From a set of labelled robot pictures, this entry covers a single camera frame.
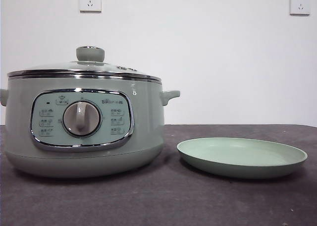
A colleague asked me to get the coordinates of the glass lid with green knob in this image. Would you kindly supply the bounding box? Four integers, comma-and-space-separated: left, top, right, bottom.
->
7, 45, 158, 82

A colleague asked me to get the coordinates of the pale green electric steamer pot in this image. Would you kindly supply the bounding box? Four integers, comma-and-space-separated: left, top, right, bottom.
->
0, 73, 181, 179

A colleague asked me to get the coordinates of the pale green round plate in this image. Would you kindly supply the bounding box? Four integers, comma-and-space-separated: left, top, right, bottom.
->
176, 137, 309, 179

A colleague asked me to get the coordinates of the white wall socket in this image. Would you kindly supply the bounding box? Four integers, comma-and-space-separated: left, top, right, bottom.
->
289, 0, 311, 16
79, 0, 102, 13

